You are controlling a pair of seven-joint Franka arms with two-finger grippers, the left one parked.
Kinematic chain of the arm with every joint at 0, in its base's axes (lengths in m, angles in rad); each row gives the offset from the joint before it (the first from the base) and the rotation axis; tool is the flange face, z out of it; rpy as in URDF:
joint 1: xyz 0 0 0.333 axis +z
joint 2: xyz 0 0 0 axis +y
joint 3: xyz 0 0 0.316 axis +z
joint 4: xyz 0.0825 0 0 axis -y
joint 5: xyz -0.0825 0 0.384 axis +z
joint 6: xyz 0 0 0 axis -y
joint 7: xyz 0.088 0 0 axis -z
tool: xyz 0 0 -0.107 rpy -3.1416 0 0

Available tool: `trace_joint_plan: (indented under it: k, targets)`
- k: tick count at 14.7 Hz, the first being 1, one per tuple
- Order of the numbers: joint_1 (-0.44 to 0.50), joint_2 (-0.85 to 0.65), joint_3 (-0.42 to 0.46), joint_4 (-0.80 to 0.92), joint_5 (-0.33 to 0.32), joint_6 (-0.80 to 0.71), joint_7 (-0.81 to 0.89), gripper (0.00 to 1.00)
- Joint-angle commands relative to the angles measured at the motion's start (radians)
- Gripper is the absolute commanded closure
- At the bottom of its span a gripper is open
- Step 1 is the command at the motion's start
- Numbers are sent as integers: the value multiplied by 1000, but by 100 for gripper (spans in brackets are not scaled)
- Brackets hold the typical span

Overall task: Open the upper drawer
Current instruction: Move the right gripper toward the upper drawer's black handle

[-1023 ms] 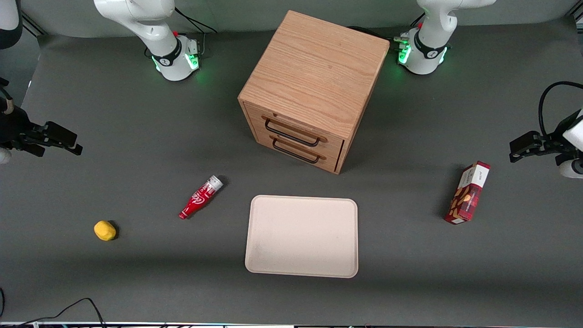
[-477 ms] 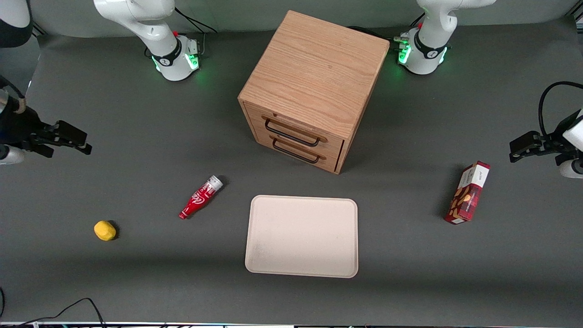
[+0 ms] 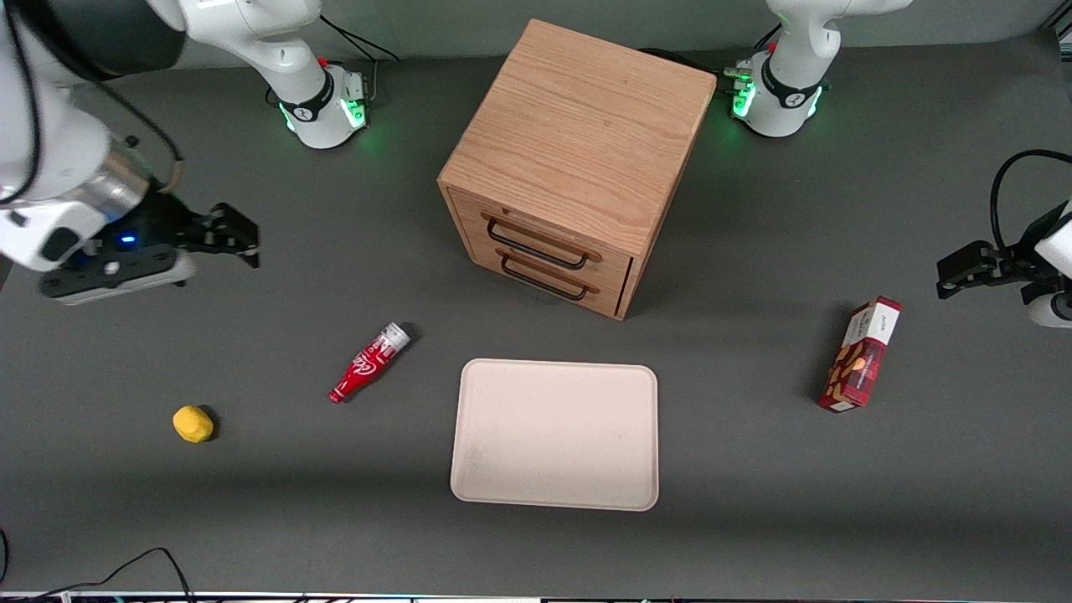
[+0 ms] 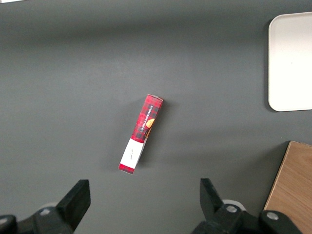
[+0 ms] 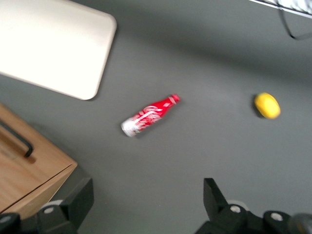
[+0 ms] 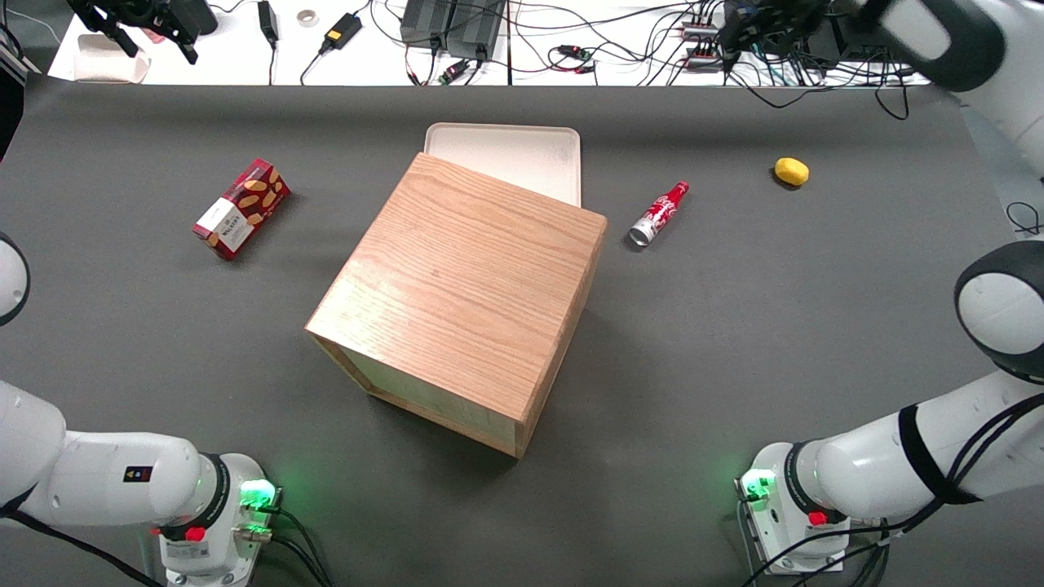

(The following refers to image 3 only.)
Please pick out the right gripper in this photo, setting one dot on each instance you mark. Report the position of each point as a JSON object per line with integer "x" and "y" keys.
{"x": 159, "y": 224}

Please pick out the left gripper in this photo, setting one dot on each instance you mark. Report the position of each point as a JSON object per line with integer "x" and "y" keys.
{"x": 1023, "y": 246}

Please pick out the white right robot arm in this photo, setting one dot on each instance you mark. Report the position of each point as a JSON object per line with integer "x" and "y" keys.
{"x": 293, "y": 59}

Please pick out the wooden drawer cabinet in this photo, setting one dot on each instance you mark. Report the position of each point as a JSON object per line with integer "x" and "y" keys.
{"x": 578, "y": 126}

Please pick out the red snack box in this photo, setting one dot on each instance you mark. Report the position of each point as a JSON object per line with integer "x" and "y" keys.
{"x": 863, "y": 356}

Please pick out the red soda bottle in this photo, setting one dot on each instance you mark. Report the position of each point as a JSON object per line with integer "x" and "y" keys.
{"x": 364, "y": 368}

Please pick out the yellow lemon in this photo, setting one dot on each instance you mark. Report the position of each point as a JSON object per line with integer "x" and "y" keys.
{"x": 193, "y": 424}

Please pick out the beige plastic tray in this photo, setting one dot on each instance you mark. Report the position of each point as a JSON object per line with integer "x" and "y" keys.
{"x": 553, "y": 435}

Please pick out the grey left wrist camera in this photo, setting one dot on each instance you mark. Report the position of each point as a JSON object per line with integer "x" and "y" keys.
{"x": 1053, "y": 310}

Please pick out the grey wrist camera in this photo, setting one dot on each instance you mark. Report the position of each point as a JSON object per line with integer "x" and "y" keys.
{"x": 117, "y": 275}
{"x": 1053, "y": 310}

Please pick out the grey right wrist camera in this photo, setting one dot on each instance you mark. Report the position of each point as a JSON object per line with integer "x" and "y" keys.
{"x": 117, "y": 275}

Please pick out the aluminium frame rail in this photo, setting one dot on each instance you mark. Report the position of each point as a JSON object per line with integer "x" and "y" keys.
{"x": 1059, "y": 17}

